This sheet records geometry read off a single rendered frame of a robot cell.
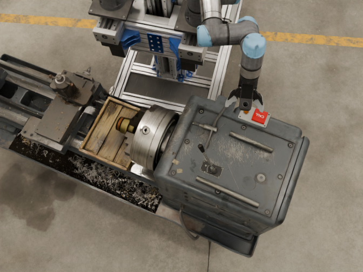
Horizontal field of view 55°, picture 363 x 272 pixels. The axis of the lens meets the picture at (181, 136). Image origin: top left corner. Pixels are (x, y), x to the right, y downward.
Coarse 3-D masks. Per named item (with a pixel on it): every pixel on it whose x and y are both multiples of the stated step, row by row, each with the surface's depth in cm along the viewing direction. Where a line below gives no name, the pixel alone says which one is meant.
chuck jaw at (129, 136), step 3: (126, 132) 175; (129, 132) 175; (126, 135) 175; (129, 135) 175; (132, 135) 175; (126, 138) 176; (129, 138) 174; (132, 138) 174; (126, 141) 173; (129, 141) 173; (126, 144) 174; (129, 144) 173; (126, 147) 172; (129, 147) 172; (126, 150) 171; (129, 150) 171; (126, 153) 172; (129, 153) 171; (132, 159) 172
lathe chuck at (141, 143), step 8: (152, 112) 166; (160, 112) 167; (144, 120) 163; (152, 120) 163; (160, 120) 163; (152, 128) 161; (136, 136) 162; (144, 136) 161; (152, 136) 160; (136, 144) 162; (144, 144) 161; (136, 152) 164; (144, 152) 163; (136, 160) 168; (144, 160) 165
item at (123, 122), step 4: (120, 120) 176; (124, 120) 176; (128, 120) 176; (116, 124) 176; (120, 124) 176; (124, 124) 175; (128, 124) 174; (116, 128) 178; (120, 128) 176; (124, 128) 175; (128, 128) 176; (132, 128) 175; (136, 128) 181; (120, 132) 178; (124, 132) 176; (132, 132) 176
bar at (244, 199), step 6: (198, 180) 148; (204, 180) 148; (210, 186) 148; (216, 186) 147; (222, 186) 147; (228, 192) 146; (234, 192) 146; (240, 198) 145; (246, 198) 145; (252, 204) 144; (258, 204) 144
